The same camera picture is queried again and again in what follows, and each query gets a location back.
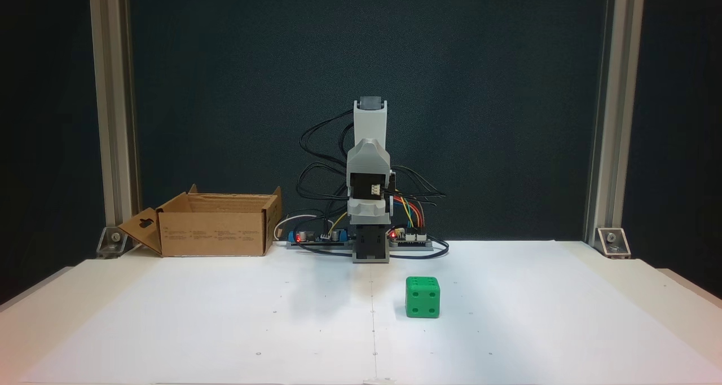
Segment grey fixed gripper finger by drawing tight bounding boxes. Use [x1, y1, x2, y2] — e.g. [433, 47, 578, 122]
[347, 139, 390, 161]

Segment green dice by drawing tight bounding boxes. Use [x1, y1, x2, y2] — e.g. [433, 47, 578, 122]
[405, 276, 441, 319]

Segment motor controller circuit board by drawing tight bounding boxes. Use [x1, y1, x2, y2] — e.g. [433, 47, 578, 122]
[389, 227, 428, 244]

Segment blue power converter board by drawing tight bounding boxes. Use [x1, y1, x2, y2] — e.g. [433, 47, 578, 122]
[289, 229, 353, 245]

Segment brown cardboard box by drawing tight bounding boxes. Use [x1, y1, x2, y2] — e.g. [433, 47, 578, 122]
[117, 184, 283, 257]

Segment black servo cable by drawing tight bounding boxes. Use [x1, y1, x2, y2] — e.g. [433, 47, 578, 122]
[299, 110, 356, 166]
[296, 161, 350, 218]
[390, 165, 447, 206]

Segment coloured jumper wire bundle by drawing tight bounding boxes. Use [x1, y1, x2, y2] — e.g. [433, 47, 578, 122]
[394, 192, 425, 234]

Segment grey base plate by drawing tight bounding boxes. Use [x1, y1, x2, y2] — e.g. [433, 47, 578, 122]
[287, 238, 435, 252]

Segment white cable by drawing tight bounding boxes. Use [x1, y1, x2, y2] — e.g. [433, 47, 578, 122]
[274, 214, 320, 242]

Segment black power cable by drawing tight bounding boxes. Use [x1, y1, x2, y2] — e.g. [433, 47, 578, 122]
[293, 237, 450, 259]

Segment aluminium frame post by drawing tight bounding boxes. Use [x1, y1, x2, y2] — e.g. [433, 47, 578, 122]
[89, 0, 140, 245]
[584, 0, 646, 246]

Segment metal corner bracket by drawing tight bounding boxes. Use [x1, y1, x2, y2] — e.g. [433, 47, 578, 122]
[596, 227, 632, 258]
[97, 226, 128, 259]

